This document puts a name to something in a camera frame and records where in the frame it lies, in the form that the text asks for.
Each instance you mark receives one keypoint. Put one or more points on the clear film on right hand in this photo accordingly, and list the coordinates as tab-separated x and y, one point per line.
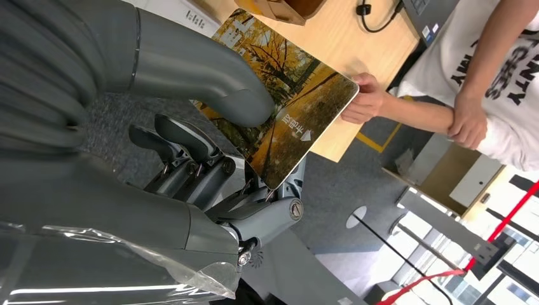
202	278

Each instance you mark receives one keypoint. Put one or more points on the wooden slotted card rack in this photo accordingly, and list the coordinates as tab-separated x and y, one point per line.
282	10

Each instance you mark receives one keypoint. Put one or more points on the grey ribbed right arm sleeve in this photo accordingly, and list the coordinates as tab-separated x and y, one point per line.
42	84

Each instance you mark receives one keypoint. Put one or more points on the grey computer device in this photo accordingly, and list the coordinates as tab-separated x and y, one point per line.
429	17

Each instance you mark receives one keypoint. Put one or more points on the red barrier ribbon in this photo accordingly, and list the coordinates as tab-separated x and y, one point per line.
522	201

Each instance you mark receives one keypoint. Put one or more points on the person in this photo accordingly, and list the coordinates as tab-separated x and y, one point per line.
438	59

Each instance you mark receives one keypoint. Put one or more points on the grey beam with power socket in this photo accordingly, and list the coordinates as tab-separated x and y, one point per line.
442	227

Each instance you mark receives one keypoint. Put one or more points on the white round floor disc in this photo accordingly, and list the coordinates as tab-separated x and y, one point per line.
356	217

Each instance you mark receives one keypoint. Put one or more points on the wooden cabinet with white door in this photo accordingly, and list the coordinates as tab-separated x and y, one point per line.
476	181

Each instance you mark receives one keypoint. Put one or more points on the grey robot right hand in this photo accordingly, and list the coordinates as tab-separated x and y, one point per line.
105	210

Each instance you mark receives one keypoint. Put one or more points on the yellow floor tape strip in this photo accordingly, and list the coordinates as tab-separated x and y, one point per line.
370	144

